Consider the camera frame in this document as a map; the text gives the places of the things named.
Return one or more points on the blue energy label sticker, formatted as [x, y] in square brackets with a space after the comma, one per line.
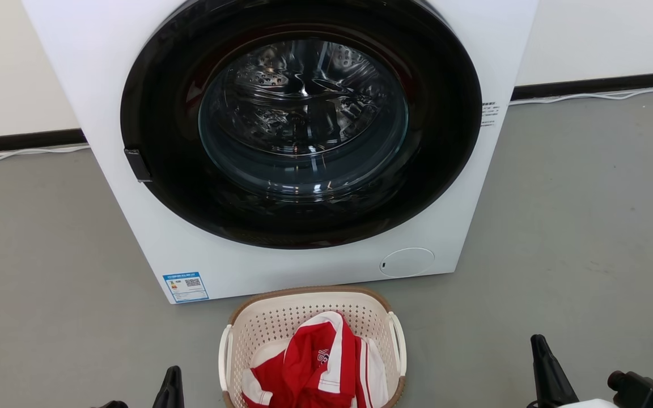
[186, 287]

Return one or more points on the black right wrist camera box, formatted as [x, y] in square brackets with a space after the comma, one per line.
[641, 392]

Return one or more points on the small printed text sticker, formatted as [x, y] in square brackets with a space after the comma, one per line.
[490, 114]

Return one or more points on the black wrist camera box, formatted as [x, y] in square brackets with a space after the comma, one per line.
[641, 392]
[111, 404]

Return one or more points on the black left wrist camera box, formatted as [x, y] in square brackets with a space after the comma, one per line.
[111, 404]

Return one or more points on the cream perforated laundry basket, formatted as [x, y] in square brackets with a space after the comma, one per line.
[264, 323]

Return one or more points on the white front-load washing machine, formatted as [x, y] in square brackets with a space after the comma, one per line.
[77, 62]

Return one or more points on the black baseboard strip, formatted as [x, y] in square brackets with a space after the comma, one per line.
[20, 141]
[598, 85]

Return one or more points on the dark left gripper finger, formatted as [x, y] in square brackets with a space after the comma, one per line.
[170, 394]

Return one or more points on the black round washer door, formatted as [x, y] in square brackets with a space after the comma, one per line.
[162, 187]

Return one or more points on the round white filter cover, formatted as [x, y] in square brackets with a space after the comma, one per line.
[407, 262]

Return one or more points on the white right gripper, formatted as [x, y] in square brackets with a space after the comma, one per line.
[587, 404]

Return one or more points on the red and white shirt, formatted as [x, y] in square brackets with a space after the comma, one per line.
[304, 368]

